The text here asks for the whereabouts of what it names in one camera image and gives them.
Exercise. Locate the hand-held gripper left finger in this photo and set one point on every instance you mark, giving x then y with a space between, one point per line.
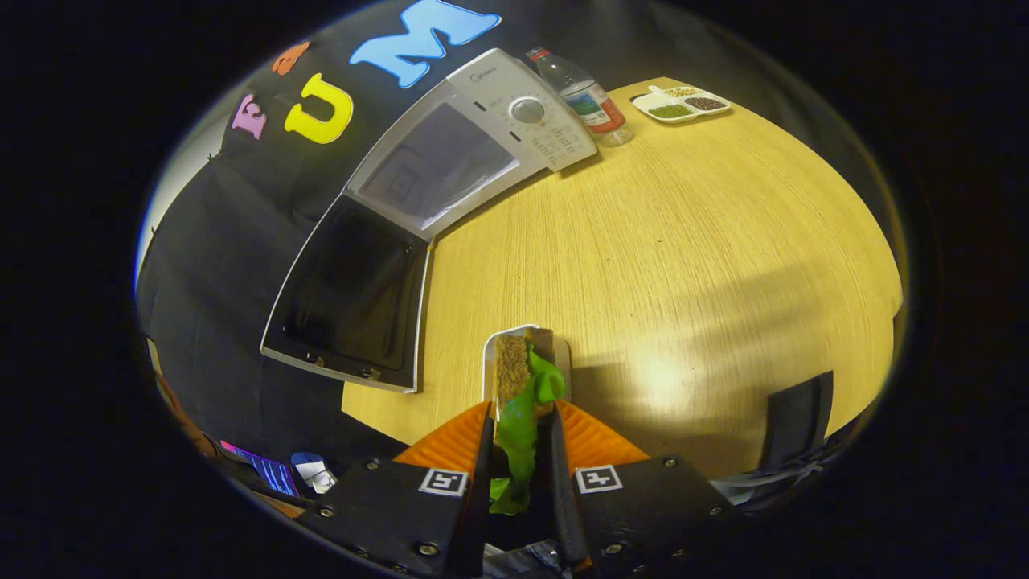
386 515

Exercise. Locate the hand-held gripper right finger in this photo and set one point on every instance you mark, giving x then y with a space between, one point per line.
643 515

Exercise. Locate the toy sandwich with green lettuce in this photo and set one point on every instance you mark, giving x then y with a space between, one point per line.
518 418

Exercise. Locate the white microwave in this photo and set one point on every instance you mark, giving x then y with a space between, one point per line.
514 137

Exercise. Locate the white and blue packet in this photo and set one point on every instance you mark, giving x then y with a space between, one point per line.
313 474

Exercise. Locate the purple printed box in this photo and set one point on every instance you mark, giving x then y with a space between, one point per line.
269 473

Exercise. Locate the small white plate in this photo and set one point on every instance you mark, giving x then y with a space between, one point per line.
487 370

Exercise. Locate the black backdrop cloth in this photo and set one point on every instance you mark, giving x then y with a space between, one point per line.
217 241

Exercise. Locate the pile of green beans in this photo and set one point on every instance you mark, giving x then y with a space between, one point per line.
670 112

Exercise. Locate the white divided tray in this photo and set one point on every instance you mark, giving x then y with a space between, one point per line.
647 102

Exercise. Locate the clear plastic water bottle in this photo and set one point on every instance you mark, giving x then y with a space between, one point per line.
591 104

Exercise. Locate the pile of dark red beans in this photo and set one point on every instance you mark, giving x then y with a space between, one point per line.
706 104

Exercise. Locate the pile of yellow soybeans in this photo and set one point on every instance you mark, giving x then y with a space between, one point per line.
682 92

